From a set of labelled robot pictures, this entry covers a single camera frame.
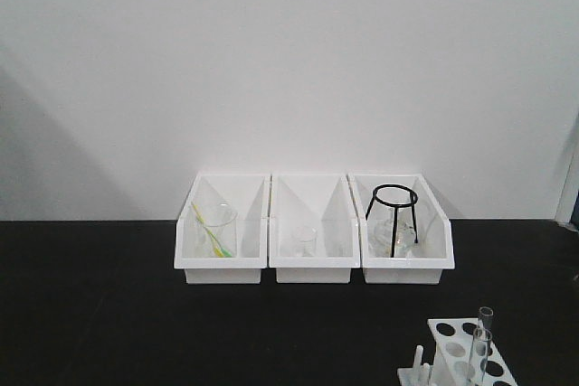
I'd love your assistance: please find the white test tube rack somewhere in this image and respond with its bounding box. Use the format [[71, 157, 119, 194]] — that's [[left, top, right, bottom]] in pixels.
[[397, 317, 517, 385]]

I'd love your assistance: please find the glass test tube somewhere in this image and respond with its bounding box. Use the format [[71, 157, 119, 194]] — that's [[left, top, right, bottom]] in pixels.
[[474, 306, 494, 356], [465, 326, 492, 386]]

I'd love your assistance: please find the white middle storage bin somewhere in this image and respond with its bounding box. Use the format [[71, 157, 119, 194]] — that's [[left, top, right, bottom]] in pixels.
[[268, 174, 361, 284]]

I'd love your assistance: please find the white storage bin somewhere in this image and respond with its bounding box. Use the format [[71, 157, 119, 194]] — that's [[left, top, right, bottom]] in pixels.
[[347, 173, 455, 285], [268, 174, 361, 284], [174, 173, 271, 284]]

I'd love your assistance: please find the small glass beaker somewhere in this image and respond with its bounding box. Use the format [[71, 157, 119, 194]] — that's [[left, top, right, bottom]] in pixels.
[[292, 225, 318, 257]]

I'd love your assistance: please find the white left storage bin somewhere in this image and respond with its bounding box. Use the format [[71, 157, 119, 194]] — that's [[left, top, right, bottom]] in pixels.
[[174, 173, 271, 284]]

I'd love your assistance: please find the large glass beaker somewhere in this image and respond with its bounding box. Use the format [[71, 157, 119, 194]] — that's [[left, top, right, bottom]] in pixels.
[[194, 202, 237, 258]]

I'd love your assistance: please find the yellow green stirring stick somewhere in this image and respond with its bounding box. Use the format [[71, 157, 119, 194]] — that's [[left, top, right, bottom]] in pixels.
[[191, 202, 233, 258]]

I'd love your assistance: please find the black metal tripod stand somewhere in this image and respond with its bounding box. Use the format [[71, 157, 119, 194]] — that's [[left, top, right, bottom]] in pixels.
[[365, 184, 419, 247]]

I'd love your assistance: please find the white right storage bin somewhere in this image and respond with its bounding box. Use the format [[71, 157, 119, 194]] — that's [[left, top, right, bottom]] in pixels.
[[347, 173, 455, 285]]

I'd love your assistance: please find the clear glass flask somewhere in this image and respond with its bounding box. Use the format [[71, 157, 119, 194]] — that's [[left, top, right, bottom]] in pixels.
[[369, 217, 416, 258]]

